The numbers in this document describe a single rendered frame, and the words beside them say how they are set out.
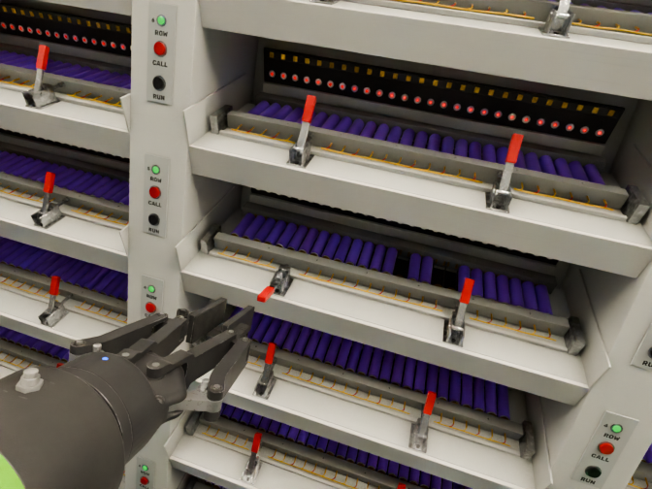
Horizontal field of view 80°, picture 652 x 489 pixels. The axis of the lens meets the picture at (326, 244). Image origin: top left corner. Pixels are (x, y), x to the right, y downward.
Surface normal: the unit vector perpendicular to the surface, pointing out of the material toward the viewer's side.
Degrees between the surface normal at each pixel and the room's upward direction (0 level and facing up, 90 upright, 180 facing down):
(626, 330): 90
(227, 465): 21
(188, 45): 90
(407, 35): 111
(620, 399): 90
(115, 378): 27
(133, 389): 45
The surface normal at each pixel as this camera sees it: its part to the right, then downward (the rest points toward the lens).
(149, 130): -0.24, 0.28
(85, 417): 0.79, -0.57
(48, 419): 0.61, -0.76
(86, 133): -0.29, 0.59
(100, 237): 0.08, -0.76
